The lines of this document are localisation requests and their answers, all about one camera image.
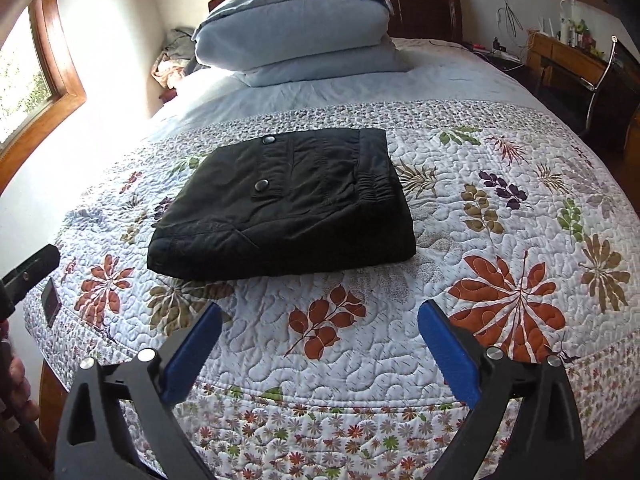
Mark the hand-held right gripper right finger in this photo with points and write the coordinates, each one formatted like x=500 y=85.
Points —
x=450 y=355

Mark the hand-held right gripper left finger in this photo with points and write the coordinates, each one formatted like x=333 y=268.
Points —
x=192 y=355

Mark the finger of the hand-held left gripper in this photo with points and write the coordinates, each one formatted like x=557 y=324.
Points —
x=35 y=272

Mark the black padded jacket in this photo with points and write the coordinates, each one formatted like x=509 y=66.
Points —
x=280 y=210

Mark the person's left hand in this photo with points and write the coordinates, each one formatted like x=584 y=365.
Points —
x=20 y=370

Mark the smartphone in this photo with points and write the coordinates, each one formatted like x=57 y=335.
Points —
x=51 y=305

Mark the floral quilt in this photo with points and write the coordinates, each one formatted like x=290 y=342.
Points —
x=350 y=280

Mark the wooden framed window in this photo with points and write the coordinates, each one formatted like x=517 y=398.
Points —
x=25 y=75

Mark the pile of clothes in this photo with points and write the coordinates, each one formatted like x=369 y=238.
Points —
x=175 y=55

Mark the tangle of chargers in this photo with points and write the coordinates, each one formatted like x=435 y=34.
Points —
x=500 y=52

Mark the black chrome chair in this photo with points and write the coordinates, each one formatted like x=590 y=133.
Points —
x=615 y=90

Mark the light blue pillow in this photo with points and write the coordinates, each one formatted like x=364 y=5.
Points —
x=325 y=67
x=290 y=15

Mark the wooden desk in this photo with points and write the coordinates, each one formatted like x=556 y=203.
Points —
x=565 y=52

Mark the dark wooden headboard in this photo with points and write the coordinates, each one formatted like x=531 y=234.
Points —
x=430 y=5

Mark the white bottle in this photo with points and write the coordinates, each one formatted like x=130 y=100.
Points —
x=565 y=22

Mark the green toy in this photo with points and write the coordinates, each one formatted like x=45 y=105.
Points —
x=581 y=26

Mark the wooden bed frame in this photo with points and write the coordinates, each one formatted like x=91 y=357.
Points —
x=50 y=400

